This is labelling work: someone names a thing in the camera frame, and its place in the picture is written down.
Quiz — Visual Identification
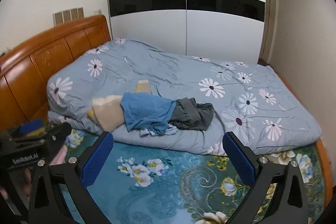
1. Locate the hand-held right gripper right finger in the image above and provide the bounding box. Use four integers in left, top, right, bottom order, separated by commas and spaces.
223, 131, 308, 224

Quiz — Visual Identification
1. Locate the pink garment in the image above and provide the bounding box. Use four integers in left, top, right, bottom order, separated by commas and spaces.
50, 144, 69, 165

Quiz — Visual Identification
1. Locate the dark grey garment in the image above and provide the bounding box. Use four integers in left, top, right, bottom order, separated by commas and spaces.
168, 97, 216, 131

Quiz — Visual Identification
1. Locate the wooden door frame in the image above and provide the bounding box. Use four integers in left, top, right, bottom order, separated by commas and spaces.
259, 0, 279, 65

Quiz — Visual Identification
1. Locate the blue daisy print quilt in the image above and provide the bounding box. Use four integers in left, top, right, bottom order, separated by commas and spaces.
47, 38, 323, 156

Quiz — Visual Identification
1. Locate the wall switch panel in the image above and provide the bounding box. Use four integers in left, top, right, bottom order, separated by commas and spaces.
52, 6, 84, 26

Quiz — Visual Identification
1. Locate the cream fluffy garment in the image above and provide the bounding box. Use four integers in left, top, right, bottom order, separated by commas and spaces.
87, 94, 126, 132

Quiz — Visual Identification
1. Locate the white wardrobe with black band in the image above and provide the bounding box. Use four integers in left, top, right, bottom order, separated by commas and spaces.
106, 0, 267, 64

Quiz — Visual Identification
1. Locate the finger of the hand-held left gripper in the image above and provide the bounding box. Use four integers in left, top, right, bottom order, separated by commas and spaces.
45, 122, 72, 147
16, 120, 45, 136

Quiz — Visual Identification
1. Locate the beige yellow cloth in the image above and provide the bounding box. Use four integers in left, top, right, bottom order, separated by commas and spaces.
135, 80, 153, 94

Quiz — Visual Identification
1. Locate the teal floral blanket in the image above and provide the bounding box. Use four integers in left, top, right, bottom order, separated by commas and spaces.
47, 124, 327, 224

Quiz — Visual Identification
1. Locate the light blue striped garment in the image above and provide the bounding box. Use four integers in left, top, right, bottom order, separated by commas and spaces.
139, 126, 179, 137

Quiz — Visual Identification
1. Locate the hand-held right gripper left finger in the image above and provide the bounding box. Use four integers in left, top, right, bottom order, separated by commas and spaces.
28, 132, 114, 224

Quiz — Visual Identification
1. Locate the blue fleece garment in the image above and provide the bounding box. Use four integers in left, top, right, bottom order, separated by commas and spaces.
120, 92, 176, 135

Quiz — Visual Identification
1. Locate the wooden headboard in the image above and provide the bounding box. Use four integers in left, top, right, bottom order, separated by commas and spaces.
0, 14, 112, 132

